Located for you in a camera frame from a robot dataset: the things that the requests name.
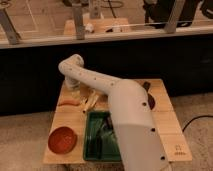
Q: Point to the pale corn cob toy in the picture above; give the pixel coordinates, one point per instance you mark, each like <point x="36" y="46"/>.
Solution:
<point x="91" y="101"/>

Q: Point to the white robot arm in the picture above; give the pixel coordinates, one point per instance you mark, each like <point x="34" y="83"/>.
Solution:
<point x="138" y="139"/>

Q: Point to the green plastic tray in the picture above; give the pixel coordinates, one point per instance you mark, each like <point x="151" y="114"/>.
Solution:
<point x="93" y="122"/>

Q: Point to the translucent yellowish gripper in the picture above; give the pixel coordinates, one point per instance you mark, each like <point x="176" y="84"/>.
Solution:
<point x="76" y="94"/>

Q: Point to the purple bowl with white item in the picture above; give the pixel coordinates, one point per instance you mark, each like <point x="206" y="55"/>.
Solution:
<point x="151" y="101"/>

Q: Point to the orange plastic bowl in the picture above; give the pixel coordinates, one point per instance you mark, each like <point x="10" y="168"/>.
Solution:
<point x="62" y="140"/>

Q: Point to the dark utensil in tray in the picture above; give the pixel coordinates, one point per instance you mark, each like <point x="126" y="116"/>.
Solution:
<point x="103" y="136"/>

